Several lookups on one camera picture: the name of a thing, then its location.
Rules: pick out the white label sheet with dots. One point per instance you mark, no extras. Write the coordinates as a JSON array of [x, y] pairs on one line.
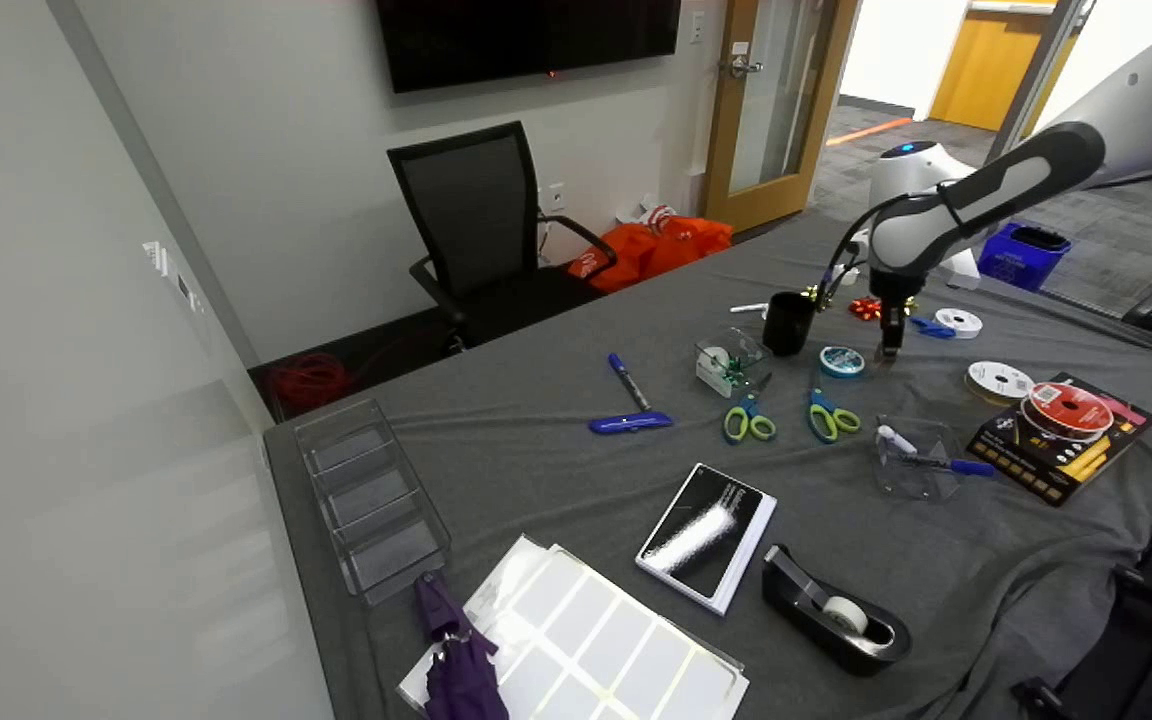
[[603, 647]]

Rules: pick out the yellow door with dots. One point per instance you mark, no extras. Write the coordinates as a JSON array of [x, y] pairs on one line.
[[989, 62]]

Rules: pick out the clear tape roll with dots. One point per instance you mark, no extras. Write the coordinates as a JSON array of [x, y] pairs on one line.
[[715, 356]]

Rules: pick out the blue plastic bin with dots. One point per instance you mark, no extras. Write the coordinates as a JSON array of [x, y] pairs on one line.
[[1023, 253]]

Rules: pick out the black mug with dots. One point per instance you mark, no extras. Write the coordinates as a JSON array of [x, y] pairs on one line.
[[790, 327]]

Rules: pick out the teal mint tin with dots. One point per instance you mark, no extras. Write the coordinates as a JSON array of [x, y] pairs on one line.
[[842, 360]]

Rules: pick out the green gift bow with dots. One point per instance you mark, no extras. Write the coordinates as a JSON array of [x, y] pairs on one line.
[[745, 367]]

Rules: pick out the black tape dispenser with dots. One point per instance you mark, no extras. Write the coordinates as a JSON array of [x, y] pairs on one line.
[[817, 606]]

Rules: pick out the wooden framed glass door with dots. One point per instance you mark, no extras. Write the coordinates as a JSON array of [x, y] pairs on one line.
[[771, 94]]

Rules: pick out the white ribbon spool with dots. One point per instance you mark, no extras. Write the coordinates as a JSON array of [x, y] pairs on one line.
[[956, 323], [996, 382]]

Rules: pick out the thick blue marker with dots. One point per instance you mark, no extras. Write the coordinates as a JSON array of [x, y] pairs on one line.
[[631, 422]]

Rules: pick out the orange plastic bag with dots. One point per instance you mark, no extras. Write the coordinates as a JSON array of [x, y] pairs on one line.
[[656, 245]]

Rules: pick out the red gift bow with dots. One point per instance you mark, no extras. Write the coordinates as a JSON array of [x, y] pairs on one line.
[[866, 309]]

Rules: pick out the black wall television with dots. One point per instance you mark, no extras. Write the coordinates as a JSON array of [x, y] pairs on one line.
[[520, 42]]

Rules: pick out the blue and white pen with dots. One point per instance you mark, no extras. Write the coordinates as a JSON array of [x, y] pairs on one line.
[[971, 466]]

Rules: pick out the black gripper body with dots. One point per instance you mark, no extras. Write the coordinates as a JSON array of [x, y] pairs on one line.
[[890, 295]]

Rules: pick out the black mesh office chair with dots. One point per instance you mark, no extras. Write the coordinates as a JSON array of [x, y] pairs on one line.
[[469, 213]]

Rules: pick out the clear plastic container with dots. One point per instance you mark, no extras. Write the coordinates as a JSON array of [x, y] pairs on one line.
[[916, 468]]

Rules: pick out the clear organizer tray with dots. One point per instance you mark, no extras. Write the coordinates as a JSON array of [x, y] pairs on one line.
[[368, 503]]

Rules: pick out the small clear plastic box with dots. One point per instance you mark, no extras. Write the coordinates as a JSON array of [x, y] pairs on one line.
[[722, 370]]

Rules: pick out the blue and green scissors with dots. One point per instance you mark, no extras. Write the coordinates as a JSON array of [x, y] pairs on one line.
[[833, 419], [745, 419]]

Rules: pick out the orange ribbon spool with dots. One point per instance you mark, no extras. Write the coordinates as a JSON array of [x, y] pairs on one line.
[[1069, 411]]

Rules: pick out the white wall thermostat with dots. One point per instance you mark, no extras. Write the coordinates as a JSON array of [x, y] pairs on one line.
[[153, 253]]

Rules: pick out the white wall switch plate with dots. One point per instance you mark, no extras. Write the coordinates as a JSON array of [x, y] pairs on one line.
[[186, 288]]

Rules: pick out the purple cloth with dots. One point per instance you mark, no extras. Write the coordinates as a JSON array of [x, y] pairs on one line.
[[458, 662]]

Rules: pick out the white wall outlet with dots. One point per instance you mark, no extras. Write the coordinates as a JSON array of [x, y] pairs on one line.
[[554, 195]]

